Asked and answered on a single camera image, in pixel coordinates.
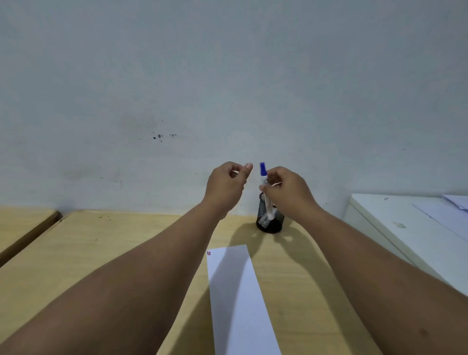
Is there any large white paper sheet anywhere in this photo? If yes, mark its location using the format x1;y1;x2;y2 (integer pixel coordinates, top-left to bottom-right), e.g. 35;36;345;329
412;202;468;242

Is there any person's left forearm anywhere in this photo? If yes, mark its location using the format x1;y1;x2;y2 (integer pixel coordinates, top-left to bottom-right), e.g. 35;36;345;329
0;201;227;355

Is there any small white paper sheet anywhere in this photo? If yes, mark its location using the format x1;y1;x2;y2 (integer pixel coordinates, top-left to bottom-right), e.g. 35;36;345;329
441;194;468;211

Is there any adjacent wooden table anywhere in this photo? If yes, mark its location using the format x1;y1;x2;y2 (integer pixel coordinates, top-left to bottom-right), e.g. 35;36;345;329
0;207;61;268

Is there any person's left hand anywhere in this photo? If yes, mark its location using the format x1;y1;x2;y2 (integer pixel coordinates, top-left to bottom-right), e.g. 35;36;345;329
203;161;254;220

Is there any white cabinet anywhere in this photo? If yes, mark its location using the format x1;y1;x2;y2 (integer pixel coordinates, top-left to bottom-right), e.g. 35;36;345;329
342;194;468;297

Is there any blue marker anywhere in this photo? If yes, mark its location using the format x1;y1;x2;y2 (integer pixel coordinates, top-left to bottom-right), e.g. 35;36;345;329
259;162;275;221

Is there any black mesh pen holder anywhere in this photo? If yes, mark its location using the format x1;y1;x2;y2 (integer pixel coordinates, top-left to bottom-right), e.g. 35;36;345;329
255;192;285;235

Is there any person's right hand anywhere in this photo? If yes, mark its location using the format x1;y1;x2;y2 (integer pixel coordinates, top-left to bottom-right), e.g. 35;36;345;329
259;166;322;224

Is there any person's right forearm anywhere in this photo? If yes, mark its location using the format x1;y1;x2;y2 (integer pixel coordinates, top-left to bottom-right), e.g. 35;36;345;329
303;206;468;355

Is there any white paper strip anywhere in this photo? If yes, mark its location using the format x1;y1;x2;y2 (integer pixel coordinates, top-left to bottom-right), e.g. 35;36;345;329
206;244;282;355

